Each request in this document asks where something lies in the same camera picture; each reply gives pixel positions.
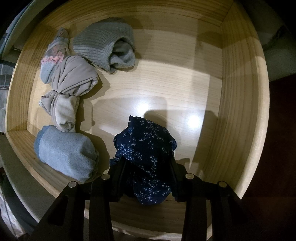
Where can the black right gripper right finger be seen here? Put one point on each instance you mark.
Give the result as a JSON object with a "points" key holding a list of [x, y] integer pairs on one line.
{"points": [[214, 205]]}

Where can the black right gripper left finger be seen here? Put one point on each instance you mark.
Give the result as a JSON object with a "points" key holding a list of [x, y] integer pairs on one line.
{"points": [[64, 220]]}

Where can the pale blue garment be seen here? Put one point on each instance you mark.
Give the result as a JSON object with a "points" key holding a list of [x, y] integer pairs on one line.
{"points": [[72, 154]]}

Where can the navy speckled underwear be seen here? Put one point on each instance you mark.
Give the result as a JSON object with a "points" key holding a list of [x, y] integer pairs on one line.
{"points": [[146, 153]]}

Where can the taupe knotted garment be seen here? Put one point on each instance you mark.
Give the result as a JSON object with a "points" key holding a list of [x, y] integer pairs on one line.
{"points": [[72, 78]]}

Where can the pink floral grey sock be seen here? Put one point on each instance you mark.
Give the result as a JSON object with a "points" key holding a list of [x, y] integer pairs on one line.
{"points": [[57, 50]]}

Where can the grey ribbed knit garment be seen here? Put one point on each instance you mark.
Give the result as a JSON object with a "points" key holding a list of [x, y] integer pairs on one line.
{"points": [[109, 44]]}

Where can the light wooden drawer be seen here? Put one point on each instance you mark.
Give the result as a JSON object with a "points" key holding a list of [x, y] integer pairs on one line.
{"points": [[200, 71]]}

